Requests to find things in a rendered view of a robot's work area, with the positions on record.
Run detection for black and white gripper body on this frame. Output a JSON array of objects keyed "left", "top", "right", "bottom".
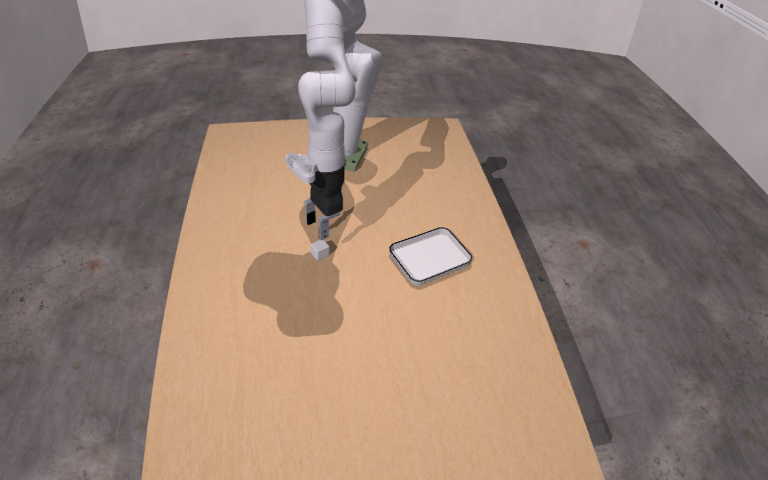
[{"left": 285, "top": 143, "right": 346, "bottom": 216}]

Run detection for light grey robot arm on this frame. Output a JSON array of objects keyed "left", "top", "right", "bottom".
[{"left": 298, "top": 0, "right": 382, "bottom": 156}]

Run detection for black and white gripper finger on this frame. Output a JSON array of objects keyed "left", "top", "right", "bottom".
[
  {"left": 304, "top": 198, "right": 316, "bottom": 226},
  {"left": 319, "top": 212, "right": 340, "bottom": 241}
]

